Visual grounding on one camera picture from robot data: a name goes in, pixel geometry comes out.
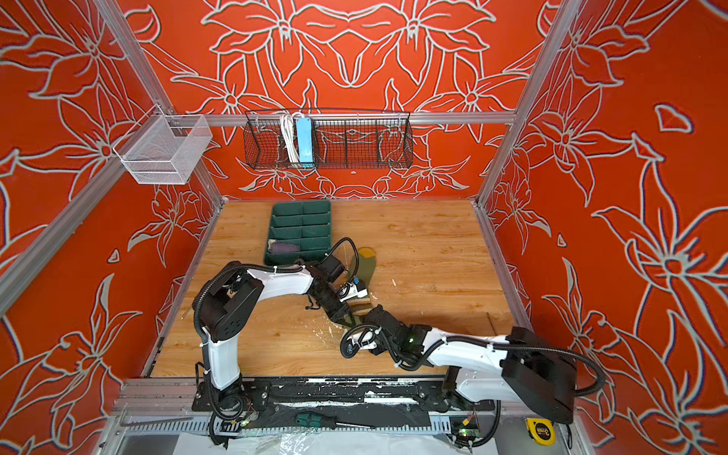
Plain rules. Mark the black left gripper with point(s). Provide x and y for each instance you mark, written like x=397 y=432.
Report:
x=338 y=314

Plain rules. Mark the light blue box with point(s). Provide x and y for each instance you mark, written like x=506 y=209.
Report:
x=305 y=137

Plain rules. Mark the green compartment tray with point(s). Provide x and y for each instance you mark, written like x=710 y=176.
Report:
x=305 y=223

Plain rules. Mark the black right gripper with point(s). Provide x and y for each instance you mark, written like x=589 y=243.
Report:
x=375 y=351

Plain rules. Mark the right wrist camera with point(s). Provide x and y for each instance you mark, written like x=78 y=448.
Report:
x=364 y=339

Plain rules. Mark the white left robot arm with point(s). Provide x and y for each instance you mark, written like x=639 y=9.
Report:
x=224 y=305

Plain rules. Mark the black wire wall basket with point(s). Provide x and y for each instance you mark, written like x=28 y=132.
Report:
x=343 y=139

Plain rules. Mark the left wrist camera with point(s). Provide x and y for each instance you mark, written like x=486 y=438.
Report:
x=355 y=290

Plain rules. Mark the green striped sock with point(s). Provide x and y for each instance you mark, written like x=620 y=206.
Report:
x=366 y=269

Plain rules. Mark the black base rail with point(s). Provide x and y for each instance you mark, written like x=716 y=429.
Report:
x=399 y=404

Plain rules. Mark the yellow tape measure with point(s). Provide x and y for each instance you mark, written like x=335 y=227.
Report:
x=541 y=430

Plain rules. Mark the clear plastic wall bin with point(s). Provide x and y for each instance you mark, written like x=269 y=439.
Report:
x=165 y=150

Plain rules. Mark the purple striped sock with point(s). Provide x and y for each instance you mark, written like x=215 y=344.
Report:
x=279 y=248

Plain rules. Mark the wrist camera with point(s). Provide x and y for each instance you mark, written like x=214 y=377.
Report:
x=355 y=290
x=364 y=339

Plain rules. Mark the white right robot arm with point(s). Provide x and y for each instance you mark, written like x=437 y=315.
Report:
x=517 y=367

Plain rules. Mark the green handled screwdriver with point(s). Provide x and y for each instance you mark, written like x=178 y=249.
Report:
x=318 y=420

